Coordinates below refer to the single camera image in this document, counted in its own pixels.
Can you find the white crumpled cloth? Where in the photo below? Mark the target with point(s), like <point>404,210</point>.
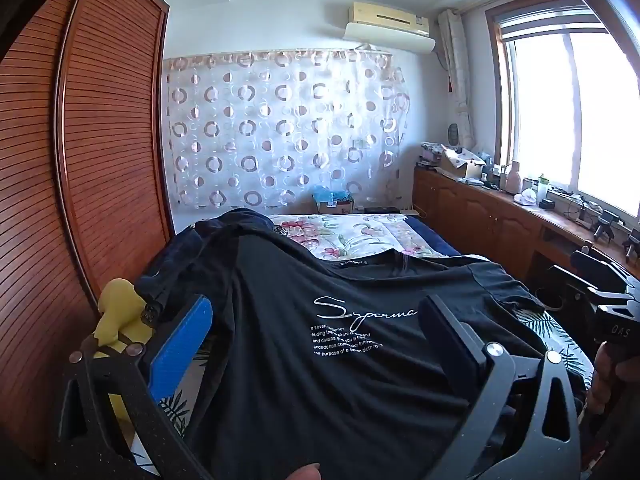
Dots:
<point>527,198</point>

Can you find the small patterned box stack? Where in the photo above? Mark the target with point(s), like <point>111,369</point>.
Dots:
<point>431,155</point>

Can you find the pink vase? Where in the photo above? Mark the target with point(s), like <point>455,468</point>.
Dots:
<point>513,180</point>

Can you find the person's right hand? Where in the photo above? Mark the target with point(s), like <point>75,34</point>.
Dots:
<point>615,385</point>

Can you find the floral blanket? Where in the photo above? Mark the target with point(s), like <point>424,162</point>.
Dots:
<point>320,232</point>

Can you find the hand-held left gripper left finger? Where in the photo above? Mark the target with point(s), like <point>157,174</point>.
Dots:
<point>182,350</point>

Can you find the round trash bin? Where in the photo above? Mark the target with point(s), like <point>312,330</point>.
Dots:
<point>550,300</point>

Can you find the cardboard box with blue bag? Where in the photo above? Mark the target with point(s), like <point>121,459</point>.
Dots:
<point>332,200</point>

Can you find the circle-patterned sheer curtain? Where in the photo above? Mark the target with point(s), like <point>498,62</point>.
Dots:
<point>280,130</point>

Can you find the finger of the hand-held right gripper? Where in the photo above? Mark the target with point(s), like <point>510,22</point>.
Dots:
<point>597,270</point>

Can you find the green-capped bottle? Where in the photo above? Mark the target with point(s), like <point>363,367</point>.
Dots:
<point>542,189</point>

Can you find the black flat box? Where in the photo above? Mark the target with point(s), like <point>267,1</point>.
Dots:
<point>382,210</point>

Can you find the wooden louvered wardrobe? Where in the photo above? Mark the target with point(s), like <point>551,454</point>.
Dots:
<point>115,135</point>

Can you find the wooden cabinet counter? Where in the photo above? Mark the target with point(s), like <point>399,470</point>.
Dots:
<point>480,215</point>

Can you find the white window curtain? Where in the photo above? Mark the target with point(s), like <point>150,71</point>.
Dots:
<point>457,75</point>

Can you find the open cardboard box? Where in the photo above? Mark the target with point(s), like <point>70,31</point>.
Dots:
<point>462,165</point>

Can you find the dark oval object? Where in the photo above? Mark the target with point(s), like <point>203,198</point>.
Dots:
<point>453,133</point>

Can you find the wall air conditioner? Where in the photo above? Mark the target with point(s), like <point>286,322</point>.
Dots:
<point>387,22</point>

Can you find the small black box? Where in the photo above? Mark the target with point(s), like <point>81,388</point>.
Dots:
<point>546,204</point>

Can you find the navy garment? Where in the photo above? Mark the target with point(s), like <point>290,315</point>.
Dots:
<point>175,255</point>

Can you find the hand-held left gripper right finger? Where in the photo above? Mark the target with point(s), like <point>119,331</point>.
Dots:
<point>450,340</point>

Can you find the black printed t-shirt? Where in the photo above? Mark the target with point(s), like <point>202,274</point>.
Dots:
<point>320,400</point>

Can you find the person's left hand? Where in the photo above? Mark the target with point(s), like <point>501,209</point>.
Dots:
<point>306,473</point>

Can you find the yellow plush toy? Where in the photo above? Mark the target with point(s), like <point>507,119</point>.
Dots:
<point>120,310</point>

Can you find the wood-framed window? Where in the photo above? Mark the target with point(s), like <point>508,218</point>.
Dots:
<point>575,120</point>

